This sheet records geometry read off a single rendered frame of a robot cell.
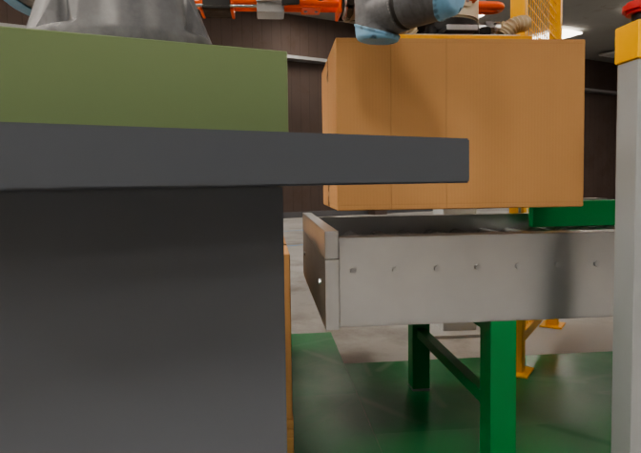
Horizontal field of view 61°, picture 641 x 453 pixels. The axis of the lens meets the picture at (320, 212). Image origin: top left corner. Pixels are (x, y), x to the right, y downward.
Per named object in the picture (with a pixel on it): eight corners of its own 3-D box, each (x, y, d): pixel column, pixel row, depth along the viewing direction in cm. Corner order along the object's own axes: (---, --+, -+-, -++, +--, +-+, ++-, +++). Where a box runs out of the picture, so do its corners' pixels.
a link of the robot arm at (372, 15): (388, 32, 104) (387, -34, 104) (344, 44, 113) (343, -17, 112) (418, 40, 111) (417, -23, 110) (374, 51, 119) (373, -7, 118)
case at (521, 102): (512, 201, 172) (513, 72, 170) (584, 206, 132) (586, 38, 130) (322, 204, 167) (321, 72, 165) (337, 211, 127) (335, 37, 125)
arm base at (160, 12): (237, 55, 53) (233, -50, 53) (15, 41, 45) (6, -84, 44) (194, 88, 70) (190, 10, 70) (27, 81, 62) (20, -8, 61)
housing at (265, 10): (283, 20, 145) (283, 3, 144) (284, 11, 138) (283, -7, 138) (257, 19, 144) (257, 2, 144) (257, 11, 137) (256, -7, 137)
